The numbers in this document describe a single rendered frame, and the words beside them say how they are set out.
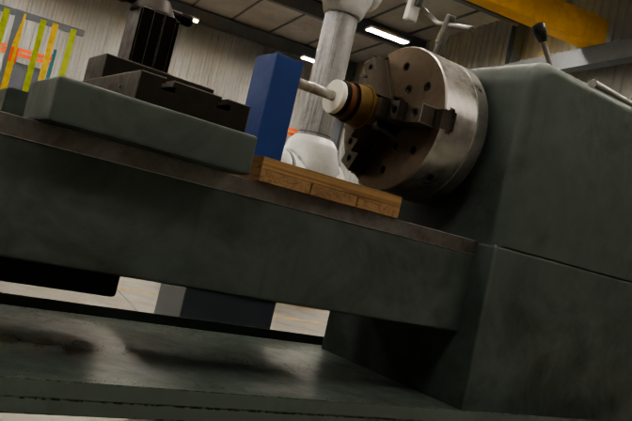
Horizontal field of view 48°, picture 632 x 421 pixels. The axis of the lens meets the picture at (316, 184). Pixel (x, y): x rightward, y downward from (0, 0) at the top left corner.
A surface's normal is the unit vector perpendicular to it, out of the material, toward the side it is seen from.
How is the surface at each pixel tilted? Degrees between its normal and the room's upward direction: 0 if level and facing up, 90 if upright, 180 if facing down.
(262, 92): 90
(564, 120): 90
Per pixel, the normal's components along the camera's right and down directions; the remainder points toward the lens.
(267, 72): -0.80, -0.23
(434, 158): 0.36, 0.55
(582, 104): 0.56, 0.07
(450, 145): 0.47, 0.35
